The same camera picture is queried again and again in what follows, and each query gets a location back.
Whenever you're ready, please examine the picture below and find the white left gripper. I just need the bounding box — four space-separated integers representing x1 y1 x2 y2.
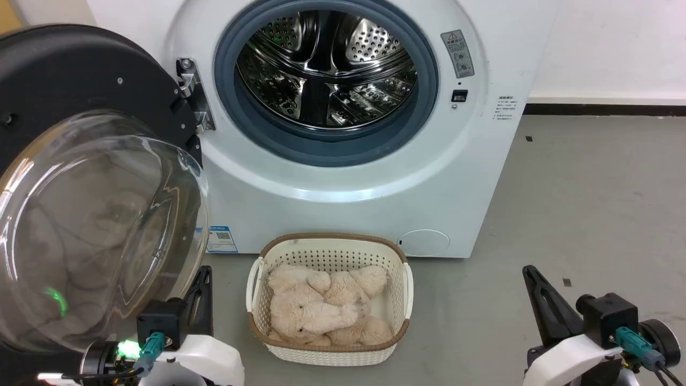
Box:
138 265 245 386

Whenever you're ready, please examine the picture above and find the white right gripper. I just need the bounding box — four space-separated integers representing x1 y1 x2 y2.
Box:
522 265 625 386

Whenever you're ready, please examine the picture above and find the black round glass washer door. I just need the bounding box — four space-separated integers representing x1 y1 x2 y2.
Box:
0 24 211 354

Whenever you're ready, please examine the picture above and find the white front-load washing machine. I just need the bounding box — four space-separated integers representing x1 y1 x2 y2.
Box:
86 0 561 259

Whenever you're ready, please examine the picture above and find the metal door hinge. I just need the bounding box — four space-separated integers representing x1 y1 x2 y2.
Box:
176 57 217 133

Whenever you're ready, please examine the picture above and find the blue white energy label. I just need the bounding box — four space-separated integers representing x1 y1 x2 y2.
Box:
206 226 238 254

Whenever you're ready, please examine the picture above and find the beige plush toy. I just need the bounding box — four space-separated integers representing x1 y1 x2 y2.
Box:
266 264 393 346

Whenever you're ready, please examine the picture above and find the cream laundry basket brown rim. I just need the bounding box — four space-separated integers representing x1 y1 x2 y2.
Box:
246 233 414 367

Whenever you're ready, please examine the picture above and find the round white filter cover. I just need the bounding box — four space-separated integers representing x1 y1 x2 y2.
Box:
397 229 451 257

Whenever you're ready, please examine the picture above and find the small printed text label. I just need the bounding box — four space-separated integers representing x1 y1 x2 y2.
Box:
492 96 519 122

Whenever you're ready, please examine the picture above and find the stainless steel washer drum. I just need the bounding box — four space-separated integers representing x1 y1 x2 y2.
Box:
236 10 419 130

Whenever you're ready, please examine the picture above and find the grey warning sticker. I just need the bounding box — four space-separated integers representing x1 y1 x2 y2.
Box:
441 29 475 79

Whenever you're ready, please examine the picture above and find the teal left cable connector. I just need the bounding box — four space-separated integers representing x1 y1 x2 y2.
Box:
133 331 166 377

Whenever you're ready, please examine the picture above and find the teal cable connector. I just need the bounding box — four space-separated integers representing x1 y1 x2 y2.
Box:
615 326 666 372
133 331 166 377

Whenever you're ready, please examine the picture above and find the teal right cable connector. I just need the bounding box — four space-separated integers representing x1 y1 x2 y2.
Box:
615 326 666 372

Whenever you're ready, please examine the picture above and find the black wall baseboard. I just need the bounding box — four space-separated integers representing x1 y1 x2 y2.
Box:
523 103 686 117

